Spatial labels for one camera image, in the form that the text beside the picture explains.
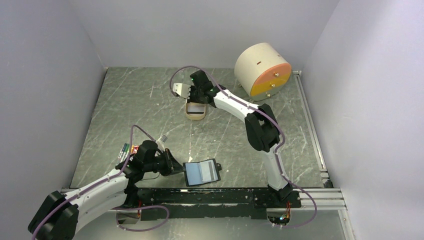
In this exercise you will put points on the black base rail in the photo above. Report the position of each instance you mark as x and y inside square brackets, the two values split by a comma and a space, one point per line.
[184, 203]

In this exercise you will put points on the aluminium side rail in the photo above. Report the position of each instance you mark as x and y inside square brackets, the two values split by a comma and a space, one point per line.
[323, 171]

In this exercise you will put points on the cream round drawer cabinet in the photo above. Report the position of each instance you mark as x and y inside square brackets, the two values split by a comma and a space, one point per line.
[262, 71]

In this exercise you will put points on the black leather card holder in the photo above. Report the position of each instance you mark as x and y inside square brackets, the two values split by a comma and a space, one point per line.
[201, 173]

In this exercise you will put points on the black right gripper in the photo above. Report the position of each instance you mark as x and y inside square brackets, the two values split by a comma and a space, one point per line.
[190, 99]

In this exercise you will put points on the loose card lying in tray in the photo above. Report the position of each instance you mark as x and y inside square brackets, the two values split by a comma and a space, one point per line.
[196, 109]

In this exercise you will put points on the beige oval tray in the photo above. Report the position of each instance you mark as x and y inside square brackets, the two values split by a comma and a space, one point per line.
[194, 117]

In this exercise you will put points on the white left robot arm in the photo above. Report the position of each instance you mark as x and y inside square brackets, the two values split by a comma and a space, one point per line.
[62, 215]

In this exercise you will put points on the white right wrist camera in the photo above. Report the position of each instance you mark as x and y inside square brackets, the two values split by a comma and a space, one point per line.
[181, 90]

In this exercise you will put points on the rainbow striped card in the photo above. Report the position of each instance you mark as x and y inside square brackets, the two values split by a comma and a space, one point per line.
[126, 150]

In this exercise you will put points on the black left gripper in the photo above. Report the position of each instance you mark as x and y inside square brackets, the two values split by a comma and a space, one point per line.
[171, 164]

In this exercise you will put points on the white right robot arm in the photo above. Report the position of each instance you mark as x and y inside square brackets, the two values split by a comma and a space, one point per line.
[262, 130]

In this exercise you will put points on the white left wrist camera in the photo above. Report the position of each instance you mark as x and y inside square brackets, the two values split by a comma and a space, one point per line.
[161, 142]

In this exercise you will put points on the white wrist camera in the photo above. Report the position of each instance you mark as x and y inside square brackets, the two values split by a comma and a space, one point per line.
[181, 90]
[161, 142]

